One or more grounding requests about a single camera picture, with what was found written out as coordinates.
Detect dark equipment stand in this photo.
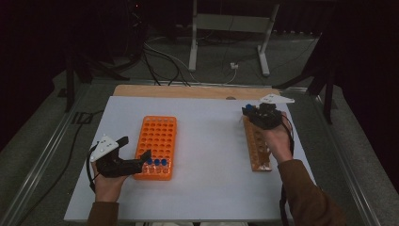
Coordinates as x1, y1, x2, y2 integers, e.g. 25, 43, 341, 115
125, 0, 149, 65

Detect person's left hand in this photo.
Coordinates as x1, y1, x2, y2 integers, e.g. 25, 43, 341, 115
92, 165, 129, 204

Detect black floor cable bundle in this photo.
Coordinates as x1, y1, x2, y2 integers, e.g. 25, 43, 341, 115
142, 46, 191, 88

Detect grey metal stand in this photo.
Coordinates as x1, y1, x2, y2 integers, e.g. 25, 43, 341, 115
187, 0, 280, 77

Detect white floor cable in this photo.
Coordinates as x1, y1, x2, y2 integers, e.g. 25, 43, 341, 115
144, 41, 238, 86

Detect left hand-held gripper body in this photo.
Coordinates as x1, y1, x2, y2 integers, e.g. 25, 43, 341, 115
89, 134, 145, 179

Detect white table mat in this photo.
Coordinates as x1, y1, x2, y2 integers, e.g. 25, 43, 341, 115
64, 95, 316, 222

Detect person's right hand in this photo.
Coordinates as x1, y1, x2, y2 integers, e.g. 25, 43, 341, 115
263, 110, 295, 165

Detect orange plastic tube rack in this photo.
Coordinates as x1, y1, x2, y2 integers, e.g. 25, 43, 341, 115
133, 115, 179, 182

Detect long black floor cable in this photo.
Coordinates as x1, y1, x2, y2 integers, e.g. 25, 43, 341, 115
15, 108, 106, 226

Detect black tripod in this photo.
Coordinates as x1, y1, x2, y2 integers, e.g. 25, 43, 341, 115
272, 31, 336, 125
63, 51, 131, 113

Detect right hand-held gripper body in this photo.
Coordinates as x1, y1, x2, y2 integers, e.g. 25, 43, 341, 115
251, 93, 296, 130

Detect aluminium frame rail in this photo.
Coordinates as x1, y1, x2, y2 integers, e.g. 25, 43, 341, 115
312, 93, 381, 226
0, 82, 92, 226

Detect wooden test tube rack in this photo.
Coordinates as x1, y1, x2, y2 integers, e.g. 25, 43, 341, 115
242, 115, 273, 172

